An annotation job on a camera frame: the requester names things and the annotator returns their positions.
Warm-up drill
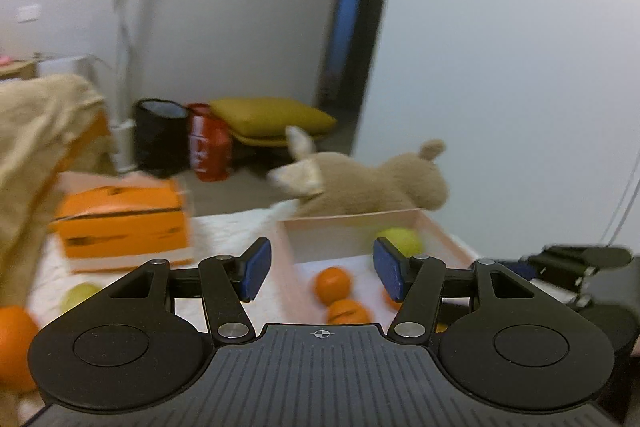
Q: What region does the medium orange mandarin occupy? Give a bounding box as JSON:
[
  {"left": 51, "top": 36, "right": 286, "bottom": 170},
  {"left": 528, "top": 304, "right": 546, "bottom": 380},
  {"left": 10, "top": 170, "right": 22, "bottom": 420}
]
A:
[{"left": 315, "top": 267, "right": 353, "bottom": 306}]

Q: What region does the red bag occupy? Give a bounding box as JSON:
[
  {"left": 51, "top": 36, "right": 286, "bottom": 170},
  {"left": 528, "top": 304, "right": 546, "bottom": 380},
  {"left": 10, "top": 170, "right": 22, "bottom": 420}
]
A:
[{"left": 186, "top": 103, "right": 233, "bottom": 182}]

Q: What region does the white lace cloth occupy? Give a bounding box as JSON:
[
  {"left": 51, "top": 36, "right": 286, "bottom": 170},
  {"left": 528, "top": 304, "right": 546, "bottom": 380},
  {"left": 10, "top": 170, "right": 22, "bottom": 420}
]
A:
[{"left": 17, "top": 202, "right": 301, "bottom": 423}]

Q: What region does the brown plush toy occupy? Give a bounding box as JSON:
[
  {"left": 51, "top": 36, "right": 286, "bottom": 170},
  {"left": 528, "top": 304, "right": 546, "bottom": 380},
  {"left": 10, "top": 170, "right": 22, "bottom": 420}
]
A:
[{"left": 267, "top": 125, "right": 449, "bottom": 220}]

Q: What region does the pink cardboard box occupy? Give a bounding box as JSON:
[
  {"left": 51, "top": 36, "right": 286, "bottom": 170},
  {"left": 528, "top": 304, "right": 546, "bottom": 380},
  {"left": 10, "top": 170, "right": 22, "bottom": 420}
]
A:
[{"left": 276, "top": 207, "right": 481, "bottom": 333}]

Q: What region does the mandarin with green stem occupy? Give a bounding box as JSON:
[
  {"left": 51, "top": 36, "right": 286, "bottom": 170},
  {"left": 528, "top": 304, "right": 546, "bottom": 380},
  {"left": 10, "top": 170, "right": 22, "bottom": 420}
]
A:
[{"left": 326, "top": 298, "right": 372, "bottom": 325}]

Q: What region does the orange tissue box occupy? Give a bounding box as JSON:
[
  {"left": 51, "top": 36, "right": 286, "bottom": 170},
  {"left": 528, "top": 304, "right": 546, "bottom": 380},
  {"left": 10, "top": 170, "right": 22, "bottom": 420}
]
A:
[{"left": 50, "top": 172, "right": 196, "bottom": 275}]

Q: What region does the olive cushion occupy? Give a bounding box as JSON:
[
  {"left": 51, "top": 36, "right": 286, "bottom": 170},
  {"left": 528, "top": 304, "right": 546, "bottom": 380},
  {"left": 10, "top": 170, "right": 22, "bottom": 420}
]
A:
[{"left": 209, "top": 97, "right": 338, "bottom": 150}]

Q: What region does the beige blanket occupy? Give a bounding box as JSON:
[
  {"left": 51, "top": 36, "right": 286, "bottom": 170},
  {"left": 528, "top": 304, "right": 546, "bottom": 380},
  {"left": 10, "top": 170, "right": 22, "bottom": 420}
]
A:
[{"left": 0, "top": 74, "right": 116, "bottom": 308}]

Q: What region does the thin wall cable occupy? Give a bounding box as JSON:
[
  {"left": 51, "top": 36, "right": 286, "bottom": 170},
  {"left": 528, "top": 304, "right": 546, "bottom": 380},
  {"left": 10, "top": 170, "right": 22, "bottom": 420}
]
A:
[{"left": 597, "top": 157, "right": 640, "bottom": 248}]

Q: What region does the black bag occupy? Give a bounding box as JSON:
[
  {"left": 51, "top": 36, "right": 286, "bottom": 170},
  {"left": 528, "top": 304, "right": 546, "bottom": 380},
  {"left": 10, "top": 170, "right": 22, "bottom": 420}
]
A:
[{"left": 135, "top": 99, "right": 193, "bottom": 180}]

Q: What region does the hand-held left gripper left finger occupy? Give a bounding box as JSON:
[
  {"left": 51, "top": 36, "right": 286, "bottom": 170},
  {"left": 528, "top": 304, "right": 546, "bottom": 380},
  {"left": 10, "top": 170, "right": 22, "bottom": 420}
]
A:
[{"left": 107, "top": 237, "right": 273, "bottom": 345}]

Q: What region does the white upright pole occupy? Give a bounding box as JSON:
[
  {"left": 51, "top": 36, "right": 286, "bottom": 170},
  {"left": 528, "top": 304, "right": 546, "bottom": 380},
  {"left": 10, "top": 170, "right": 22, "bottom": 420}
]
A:
[{"left": 111, "top": 0, "right": 146, "bottom": 175}]

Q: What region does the blue door edge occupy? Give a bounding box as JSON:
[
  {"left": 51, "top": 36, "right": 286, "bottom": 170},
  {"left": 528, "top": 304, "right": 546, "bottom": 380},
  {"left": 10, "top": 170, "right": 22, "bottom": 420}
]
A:
[{"left": 315, "top": 0, "right": 403, "bottom": 158}]

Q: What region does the large orange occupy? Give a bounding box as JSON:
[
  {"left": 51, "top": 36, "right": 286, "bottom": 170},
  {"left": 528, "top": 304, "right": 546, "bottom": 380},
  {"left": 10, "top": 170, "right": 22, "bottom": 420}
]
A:
[{"left": 0, "top": 305, "right": 41, "bottom": 394}]

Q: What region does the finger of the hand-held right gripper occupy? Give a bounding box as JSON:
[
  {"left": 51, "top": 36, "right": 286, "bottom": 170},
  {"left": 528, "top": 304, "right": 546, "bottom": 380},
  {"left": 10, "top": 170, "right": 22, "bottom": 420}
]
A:
[
  {"left": 520, "top": 244, "right": 635, "bottom": 280},
  {"left": 530, "top": 279, "right": 606, "bottom": 312}
]

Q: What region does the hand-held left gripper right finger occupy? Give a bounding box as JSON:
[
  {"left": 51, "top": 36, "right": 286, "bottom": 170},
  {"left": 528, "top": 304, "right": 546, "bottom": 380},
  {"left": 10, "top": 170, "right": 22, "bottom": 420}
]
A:
[{"left": 372, "top": 237, "right": 540, "bottom": 347}]

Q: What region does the oval green fruit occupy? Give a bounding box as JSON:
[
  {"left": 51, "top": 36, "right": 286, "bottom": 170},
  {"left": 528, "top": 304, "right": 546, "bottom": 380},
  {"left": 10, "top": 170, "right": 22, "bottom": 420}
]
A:
[{"left": 376, "top": 227, "right": 425, "bottom": 258}]

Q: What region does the round green guava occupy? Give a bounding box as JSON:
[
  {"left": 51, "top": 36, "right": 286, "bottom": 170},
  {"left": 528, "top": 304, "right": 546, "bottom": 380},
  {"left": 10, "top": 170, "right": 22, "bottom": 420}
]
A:
[{"left": 60, "top": 282, "right": 103, "bottom": 313}]

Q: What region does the wooden side table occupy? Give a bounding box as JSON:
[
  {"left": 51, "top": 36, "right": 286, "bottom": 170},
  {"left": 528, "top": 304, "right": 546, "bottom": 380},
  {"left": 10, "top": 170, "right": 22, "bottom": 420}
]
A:
[{"left": 0, "top": 59, "right": 38, "bottom": 82}]

